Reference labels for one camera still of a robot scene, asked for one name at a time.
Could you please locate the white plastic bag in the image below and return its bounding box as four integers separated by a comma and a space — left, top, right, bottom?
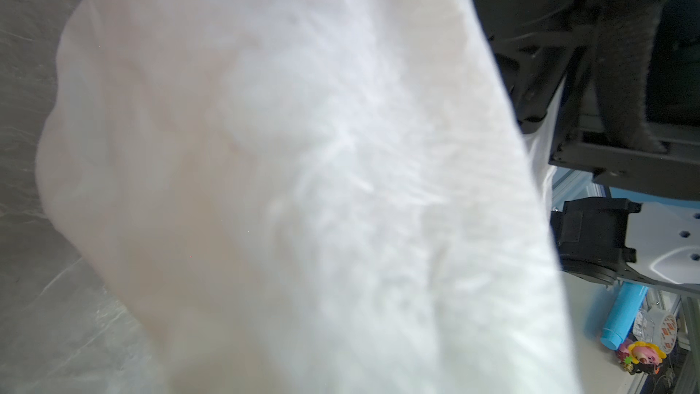
36, 0, 581, 393

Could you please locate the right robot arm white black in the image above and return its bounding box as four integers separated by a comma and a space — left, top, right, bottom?
473, 0, 699, 202

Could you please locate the light blue cylinder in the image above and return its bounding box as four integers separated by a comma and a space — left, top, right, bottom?
600, 282, 649, 351

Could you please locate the colourful toy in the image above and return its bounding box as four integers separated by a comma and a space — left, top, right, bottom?
615, 339, 667, 375

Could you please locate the white tape roll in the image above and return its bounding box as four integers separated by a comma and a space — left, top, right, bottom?
632, 308, 678, 355

